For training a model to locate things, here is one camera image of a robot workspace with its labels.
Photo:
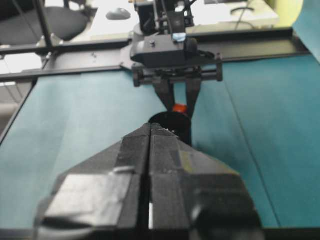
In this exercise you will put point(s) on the white office desk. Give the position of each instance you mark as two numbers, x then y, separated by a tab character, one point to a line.
225	17

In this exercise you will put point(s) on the blue-green table cloth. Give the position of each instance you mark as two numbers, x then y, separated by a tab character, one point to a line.
250	125

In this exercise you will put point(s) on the grey computer mouse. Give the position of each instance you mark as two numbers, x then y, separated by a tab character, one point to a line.
117	13

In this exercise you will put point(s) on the black office chair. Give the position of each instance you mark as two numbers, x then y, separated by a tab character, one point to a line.
62	20

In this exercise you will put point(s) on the left wrist camera on bar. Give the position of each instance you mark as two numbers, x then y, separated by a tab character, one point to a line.
162	52

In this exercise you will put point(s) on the black table edge rail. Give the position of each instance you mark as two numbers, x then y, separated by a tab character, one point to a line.
250	45

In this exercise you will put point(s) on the black frame strut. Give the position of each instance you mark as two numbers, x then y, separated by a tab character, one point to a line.
45	25

